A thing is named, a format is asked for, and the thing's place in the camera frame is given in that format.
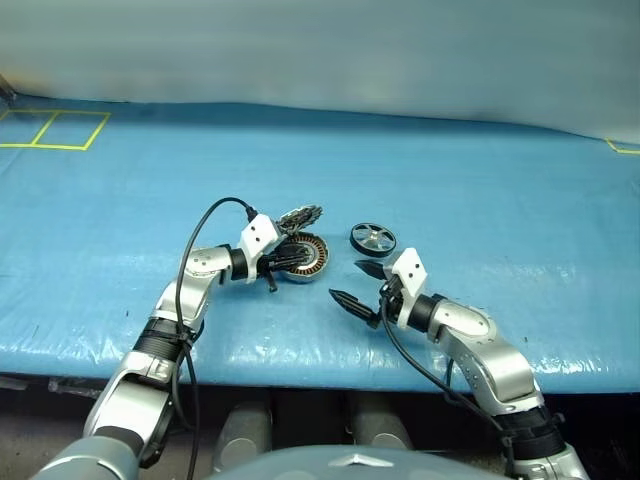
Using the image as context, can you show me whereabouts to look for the black silver spoked rotor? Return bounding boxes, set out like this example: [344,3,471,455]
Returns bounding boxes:
[348,222,398,259]

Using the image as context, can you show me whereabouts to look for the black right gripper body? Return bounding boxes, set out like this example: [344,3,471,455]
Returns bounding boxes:
[377,274,407,326]

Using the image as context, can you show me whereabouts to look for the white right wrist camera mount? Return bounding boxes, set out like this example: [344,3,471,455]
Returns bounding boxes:
[389,246,433,325]

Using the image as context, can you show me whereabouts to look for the grey rounded shape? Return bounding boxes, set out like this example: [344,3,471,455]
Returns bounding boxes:
[214,402,274,471]
[349,399,414,451]

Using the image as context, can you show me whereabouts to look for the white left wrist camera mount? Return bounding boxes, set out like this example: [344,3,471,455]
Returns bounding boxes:
[237,212,281,286]

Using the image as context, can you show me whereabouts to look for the grey round motor housing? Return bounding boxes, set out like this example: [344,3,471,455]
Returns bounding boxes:
[272,232,331,287]

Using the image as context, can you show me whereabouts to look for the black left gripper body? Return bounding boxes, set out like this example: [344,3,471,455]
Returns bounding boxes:
[257,238,289,294]

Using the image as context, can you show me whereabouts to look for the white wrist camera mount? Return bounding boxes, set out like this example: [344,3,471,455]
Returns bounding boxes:
[237,212,281,286]
[389,246,433,325]

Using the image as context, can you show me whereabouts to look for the blue plastic table cover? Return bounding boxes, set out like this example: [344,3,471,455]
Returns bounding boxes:
[0,94,640,394]

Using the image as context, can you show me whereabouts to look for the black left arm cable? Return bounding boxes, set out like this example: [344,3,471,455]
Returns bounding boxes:
[169,197,259,480]

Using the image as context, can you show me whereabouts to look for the grey robot torso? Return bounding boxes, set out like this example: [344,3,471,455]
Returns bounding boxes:
[209,447,506,480]

